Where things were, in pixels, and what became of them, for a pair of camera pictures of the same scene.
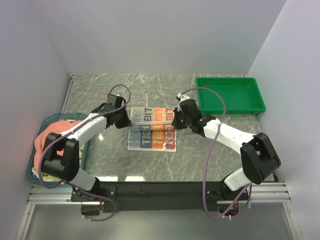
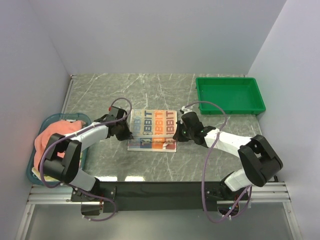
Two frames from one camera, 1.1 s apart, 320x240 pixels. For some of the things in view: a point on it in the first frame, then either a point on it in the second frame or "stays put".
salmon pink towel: x=56 y=127 stays put
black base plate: x=159 y=196 stays put
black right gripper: x=176 y=123 -> x=178 y=136
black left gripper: x=126 y=122 -> x=126 y=134
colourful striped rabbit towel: x=152 y=129 stays put
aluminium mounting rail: x=263 y=193 stays put
